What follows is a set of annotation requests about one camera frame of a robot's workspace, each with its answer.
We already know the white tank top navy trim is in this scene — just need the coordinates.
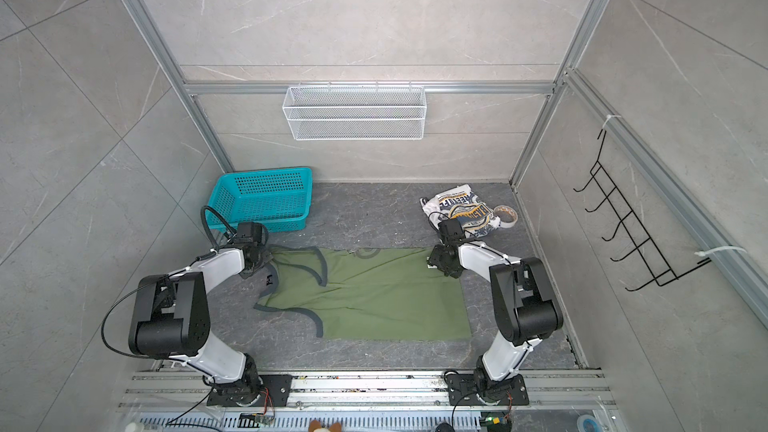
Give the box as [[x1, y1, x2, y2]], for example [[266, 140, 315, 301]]
[[420, 184, 501, 237]]

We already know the green tank top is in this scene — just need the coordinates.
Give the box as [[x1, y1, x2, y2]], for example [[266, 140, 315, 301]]
[[254, 246, 471, 341]]

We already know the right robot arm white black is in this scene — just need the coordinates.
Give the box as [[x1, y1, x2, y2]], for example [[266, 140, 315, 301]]
[[427, 219, 564, 392]]

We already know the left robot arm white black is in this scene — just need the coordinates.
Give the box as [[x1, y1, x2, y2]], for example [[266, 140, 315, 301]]
[[128, 222, 271, 388]]

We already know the teal plastic basket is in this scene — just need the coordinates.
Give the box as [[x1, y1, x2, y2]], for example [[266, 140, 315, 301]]
[[207, 167, 313, 233]]

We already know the roll of white tape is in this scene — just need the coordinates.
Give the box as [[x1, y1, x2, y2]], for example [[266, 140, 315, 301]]
[[493, 205, 518, 229]]

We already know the left black corrugated cable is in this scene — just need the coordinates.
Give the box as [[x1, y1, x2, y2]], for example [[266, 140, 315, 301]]
[[199, 205, 238, 250]]

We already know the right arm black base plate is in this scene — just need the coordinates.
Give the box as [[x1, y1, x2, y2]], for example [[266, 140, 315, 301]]
[[443, 370, 530, 407]]

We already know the white wire mesh shelf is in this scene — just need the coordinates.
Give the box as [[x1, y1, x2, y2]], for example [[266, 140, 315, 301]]
[[282, 85, 428, 141]]

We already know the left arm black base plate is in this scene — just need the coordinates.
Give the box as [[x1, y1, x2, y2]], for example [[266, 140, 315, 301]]
[[206, 374, 293, 407]]

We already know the aluminium front rail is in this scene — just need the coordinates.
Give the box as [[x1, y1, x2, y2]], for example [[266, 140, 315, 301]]
[[116, 369, 618, 412]]

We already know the black wire hook rack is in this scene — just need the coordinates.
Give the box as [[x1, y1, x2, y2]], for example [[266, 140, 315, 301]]
[[573, 131, 712, 293]]

